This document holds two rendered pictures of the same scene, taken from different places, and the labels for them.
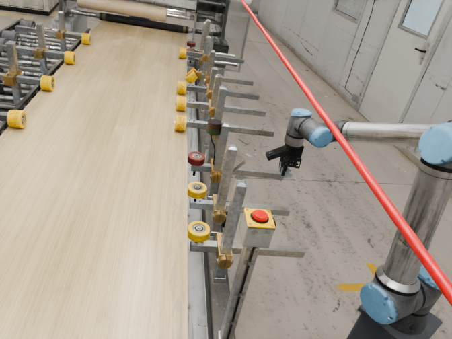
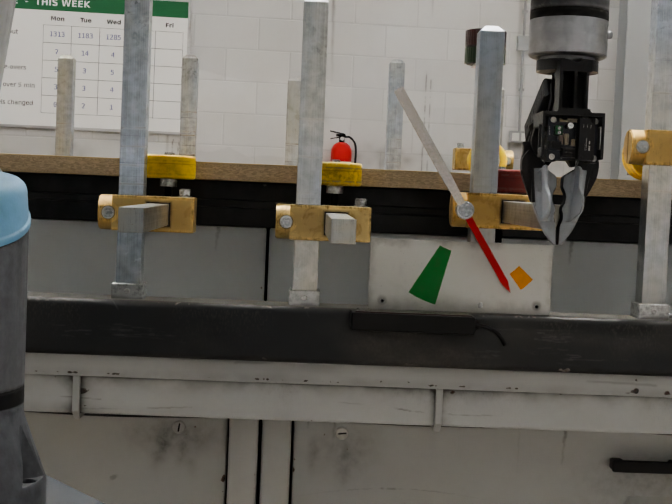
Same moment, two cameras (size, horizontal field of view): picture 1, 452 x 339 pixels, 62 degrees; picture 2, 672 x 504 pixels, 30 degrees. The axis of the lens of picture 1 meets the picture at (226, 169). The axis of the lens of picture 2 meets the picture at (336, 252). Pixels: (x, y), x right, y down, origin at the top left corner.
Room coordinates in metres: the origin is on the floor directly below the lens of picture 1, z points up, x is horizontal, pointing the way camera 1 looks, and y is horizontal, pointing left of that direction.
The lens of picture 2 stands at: (1.58, -1.77, 0.87)
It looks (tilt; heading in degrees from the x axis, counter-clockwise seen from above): 3 degrees down; 99
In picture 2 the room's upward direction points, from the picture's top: 2 degrees clockwise
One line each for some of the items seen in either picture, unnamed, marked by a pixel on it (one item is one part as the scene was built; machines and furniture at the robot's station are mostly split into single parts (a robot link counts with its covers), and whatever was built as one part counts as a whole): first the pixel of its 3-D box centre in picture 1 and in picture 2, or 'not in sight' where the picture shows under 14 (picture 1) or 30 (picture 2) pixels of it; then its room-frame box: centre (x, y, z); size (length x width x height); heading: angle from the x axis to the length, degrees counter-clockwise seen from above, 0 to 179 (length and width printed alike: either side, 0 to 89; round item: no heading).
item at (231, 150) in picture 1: (222, 196); (309, 167); (1.25, -0.01, 0.90); 0.03 x 0.03 x 0.48; 11
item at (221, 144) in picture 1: (216, 169); (483, 195); (1.49, 0.04, 0.87); 0.03 x 0.03 x 0.48; 11
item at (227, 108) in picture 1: (223, 107); not in sight; (2.04, 0.08, 0.95); 0.50 x 0.04 x 0.04; 101
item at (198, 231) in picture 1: (197, 239); (168, 190); (1.02, 0.05, 0.85); 0.08 x 0.08 x 0.11
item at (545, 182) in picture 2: (286, 174); (547, 204); (1.58, -0.29, 0.86); 0.06 x 0.03 x 0.09; 101
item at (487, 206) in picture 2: (214, 170); (497, 211); (1.52, 0.05, 0.85); 0.13 x 0.06 x 0.05; 11
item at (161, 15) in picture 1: (145, 11); not in sight; (3.70, 1.04, 1.05); 1.43 x 0.12 x 0.12; 101
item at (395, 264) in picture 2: not in sight; (460, 276); (1.47, 0.01, 0.75); 0.26 x 0.01 x 0.10; 11
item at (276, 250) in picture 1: (248, 249); (152, 217); (1.06, -0.14, 0.82); 0.43 x 0.03 x 0.04; 101
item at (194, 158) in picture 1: (195, 165); (499, 204); (1.51, 0.15, 0.85); 0.08 x 0.08 x 0.11
